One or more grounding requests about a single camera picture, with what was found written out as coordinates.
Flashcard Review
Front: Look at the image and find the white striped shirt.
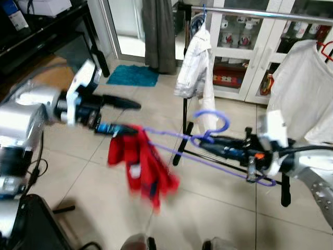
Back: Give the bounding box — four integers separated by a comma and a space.
174, 29, 219, 133

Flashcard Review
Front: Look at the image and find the black shelf unit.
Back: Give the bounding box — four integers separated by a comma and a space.
0, 0, 110, 79

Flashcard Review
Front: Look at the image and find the blue clothes hanger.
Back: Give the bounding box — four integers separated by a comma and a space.
190, 5, 209, 37

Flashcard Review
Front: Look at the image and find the red printed t-shirt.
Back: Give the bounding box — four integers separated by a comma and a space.
108, 124, 180, 211

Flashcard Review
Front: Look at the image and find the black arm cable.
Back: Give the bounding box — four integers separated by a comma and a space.
23, 130, 47, 188
271, 143, 333, 155

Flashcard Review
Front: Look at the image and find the purple plastic clothes hanger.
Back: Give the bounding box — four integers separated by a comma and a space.
140, 109, 276, 187

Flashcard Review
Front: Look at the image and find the grey robot left leg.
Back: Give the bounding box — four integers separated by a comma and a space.
121, 234, 157, 250

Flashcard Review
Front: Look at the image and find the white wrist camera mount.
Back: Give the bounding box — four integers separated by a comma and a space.
67, 58, 102, 126
259, 110, 289, 175

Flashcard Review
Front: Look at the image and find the red plastic clothes hanger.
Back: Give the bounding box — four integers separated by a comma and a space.
317, 41, 333, 62

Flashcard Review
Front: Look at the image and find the red patterned box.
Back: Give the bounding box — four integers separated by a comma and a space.
213, 65, 245, 88

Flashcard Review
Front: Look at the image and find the black clothes rack chrome rail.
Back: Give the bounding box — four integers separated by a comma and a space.
172, 3, 333, 208

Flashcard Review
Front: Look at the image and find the blue white carton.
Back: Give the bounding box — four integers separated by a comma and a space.
0, 0, 29, 31

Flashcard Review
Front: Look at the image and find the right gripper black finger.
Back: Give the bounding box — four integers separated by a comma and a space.
208, 135, 246, 148
200, 145, 246, 160

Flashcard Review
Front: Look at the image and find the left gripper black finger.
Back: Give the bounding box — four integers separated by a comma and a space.
94, 123, 140, 138
99, 94, 143, 111

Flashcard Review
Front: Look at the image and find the white framed glass door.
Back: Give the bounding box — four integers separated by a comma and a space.
99, 0, 146, 62

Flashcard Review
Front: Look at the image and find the grey robot right leg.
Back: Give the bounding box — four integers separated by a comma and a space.
202, 237, 235, 250

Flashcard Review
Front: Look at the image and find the grey robot leg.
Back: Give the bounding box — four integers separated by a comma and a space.
121, 234, 157, 250
202, 237, 235, 250

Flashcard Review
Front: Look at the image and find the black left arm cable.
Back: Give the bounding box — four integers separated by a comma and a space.
23, 130, 47, 188

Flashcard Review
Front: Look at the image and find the teal floor mat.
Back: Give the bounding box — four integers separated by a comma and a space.
107, 64, 159, 88

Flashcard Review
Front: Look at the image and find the white flat box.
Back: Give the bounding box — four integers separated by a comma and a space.
18, 0, 72, 16

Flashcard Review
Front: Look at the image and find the grey curtain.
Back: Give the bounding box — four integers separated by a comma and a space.
142, 0, 177, 74

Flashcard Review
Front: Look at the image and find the white glass door cabinet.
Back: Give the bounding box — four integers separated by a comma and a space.
200, 0, 333, 105

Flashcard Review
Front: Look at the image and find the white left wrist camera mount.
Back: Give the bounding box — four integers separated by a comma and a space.
67, 58, 102, 126

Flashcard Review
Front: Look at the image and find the large brown cardboard box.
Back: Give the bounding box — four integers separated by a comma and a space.
31, 55, 79, 92

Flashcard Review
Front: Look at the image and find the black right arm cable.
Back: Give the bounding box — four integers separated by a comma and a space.
271, 143, 333, 155

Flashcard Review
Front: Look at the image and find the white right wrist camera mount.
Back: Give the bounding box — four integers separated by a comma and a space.
259, 110, 289, 175

